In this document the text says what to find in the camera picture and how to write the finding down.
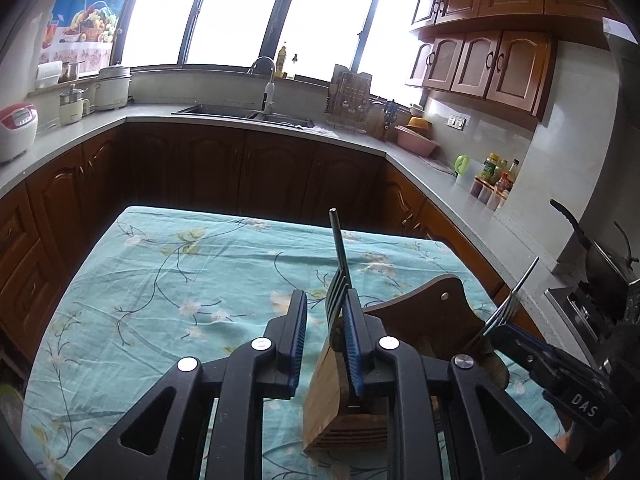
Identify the steel kitchen sink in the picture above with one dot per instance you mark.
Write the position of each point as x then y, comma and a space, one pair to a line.
210, 110

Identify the yellow oil bottle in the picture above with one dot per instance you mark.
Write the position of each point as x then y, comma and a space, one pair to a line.
279, 61

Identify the white red rice cooker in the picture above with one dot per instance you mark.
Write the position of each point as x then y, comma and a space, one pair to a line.
18, 129

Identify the steel range hood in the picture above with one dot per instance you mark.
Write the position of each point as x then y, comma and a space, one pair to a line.
625, 50

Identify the green lidded container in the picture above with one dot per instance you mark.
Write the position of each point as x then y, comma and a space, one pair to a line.
12, 404

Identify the upper wooden wall cabinets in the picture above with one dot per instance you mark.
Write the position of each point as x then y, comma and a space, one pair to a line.
501, 52

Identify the yellow bowl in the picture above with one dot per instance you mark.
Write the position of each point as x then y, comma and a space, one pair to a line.
419, 124

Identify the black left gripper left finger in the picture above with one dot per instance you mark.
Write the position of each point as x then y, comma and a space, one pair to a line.
204, 420

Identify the fruit beach poster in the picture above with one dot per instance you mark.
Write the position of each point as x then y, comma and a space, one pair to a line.
81, 31

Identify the lower wooden base cabinets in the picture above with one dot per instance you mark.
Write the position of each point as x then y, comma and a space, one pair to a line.
53, 215

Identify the silver fork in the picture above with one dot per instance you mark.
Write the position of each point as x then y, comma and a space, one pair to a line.
505, 312
337, 291

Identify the white slow cooker pot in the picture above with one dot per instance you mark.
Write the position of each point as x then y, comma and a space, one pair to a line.
111, 90

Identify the chrome kitchen faucet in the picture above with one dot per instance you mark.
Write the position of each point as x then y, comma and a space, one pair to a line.
268, 93

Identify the dark metal chopstick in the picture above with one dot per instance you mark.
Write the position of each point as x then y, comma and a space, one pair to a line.
339, 244

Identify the wooden utensil holder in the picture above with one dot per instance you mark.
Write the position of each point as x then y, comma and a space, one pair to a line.
437, 320

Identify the black wok pan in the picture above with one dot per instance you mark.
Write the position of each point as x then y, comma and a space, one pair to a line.
611, 278

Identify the wall power outlet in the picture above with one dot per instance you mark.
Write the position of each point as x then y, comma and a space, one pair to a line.
456, 122

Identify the teal floral tablecloth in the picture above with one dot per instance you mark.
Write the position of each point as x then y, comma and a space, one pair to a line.
162, 284

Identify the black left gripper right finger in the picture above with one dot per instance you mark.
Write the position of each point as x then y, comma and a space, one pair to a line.
446, 419

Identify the knife block with knives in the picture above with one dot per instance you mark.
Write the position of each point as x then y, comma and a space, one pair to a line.
390, 111

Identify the pink plastic basin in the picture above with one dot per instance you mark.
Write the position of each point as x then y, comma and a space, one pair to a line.
414, 142

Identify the green handled white jug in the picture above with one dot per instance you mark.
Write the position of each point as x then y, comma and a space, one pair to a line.
461, 165

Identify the condiment bottles group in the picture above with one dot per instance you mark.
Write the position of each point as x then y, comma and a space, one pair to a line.
495, 181

